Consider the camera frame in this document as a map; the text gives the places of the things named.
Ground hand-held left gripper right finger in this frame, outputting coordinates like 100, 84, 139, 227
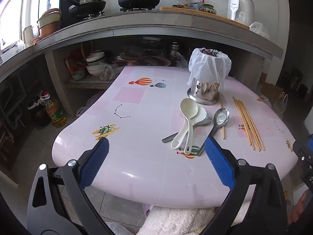
203, 136, 288, 235

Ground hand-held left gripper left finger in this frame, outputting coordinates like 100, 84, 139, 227
26, 137, 115, 235

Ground large steel spoon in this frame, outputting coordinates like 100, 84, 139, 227
197, 108, 230, 157

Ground white fan-shaped rice paddle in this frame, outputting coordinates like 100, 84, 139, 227
183, 106, 208, 155

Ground white oval rice paddle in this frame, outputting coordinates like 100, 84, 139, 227
171, 98, 199, 150

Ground steel utensil holder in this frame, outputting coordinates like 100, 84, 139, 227
186, 77, 220, 106

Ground white plastic bag liner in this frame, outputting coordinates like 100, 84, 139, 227
187, 48, 232, 91

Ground person's right hand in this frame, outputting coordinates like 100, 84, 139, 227
289, 190, 309, 226

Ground cooking oil bottle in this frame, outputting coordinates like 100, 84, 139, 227
44, 92, 67, 128

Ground cardboard box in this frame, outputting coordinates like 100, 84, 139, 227
259, 72, 285, 108

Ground white towel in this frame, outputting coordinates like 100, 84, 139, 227
137, 204, 247, 235

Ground plastic bag with contents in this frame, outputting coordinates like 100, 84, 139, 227
99, 62, 119, 81

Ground stack of ceramic bowls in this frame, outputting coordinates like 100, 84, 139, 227
85, 50, 105, 76

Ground red packets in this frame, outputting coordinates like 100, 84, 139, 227
64, 49, 85, 74

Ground thin clear plastic bag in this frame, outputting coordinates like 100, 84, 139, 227
176, 52, 189, 70

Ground pink basin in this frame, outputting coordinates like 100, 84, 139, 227
127, 56, 172, 67

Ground stacked steel pots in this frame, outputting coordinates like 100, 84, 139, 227
167, 42, 180, 57

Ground crumpled white plastic bag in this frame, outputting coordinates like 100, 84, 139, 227
249, 22, 271, 41

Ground dark stacked pans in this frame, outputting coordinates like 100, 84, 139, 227
140, 36, 167, 54

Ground stacked orange green basins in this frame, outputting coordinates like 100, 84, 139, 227
37, 8, 62, 39

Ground white mug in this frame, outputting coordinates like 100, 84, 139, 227
23, 25, 34, 47

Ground wooden cutting board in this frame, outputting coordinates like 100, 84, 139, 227
160, 5, 250, 31

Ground white kitchen appliance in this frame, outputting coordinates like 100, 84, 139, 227
227, 0, 255, 27

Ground concrete kitchen counter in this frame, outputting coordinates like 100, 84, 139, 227
0, 6, 285, 118

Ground black frying pan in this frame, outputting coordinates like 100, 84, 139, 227
65, 0, 107, 17

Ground gas stove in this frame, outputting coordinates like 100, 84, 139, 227
73, 6, 159, 21

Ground window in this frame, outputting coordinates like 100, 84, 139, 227
0, 0, 27, 54

